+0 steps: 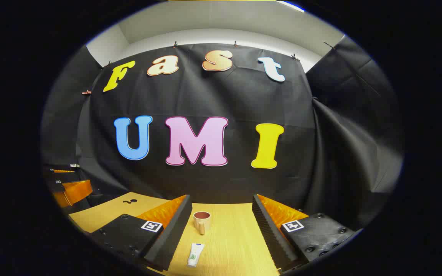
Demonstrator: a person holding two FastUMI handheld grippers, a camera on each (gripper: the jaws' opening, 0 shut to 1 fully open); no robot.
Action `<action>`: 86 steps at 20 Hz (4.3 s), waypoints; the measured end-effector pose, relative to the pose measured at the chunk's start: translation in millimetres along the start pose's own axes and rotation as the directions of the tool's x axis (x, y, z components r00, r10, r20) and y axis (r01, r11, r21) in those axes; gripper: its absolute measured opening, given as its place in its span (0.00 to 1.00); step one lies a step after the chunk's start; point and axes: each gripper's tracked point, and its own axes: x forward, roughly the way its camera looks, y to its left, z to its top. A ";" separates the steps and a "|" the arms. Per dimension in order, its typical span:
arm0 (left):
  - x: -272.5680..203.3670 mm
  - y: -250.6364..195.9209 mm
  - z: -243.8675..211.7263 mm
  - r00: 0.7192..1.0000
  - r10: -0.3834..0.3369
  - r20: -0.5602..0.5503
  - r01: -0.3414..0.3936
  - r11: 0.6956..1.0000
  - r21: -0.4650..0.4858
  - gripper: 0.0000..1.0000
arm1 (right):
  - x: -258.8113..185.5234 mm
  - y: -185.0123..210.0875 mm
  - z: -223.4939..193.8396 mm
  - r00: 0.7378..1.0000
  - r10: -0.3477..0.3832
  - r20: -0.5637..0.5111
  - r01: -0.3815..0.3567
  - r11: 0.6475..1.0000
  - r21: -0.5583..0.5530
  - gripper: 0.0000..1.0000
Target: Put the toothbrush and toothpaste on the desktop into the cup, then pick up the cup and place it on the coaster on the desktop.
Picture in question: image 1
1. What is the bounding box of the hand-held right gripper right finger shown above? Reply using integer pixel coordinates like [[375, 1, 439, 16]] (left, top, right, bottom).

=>
[[252, 194, 360, 273]]

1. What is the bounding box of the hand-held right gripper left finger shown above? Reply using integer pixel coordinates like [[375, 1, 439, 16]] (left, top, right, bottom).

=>
[[91, 194, 193, 272]]

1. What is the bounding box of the beige cup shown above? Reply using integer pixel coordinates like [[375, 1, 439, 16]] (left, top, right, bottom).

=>
[[193, 211, 211, 235]]

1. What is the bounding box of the white toothpaste tube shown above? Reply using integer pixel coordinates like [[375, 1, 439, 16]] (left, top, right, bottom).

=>
[[187, 243, 205, 268]]

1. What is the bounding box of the wooden desktop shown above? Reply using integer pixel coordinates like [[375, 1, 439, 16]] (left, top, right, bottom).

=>
[[69, 192, 281, 276]]

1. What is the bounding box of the black backdrop cloth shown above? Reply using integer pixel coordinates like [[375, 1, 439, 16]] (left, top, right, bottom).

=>
[[41, 34, 404, 230]]

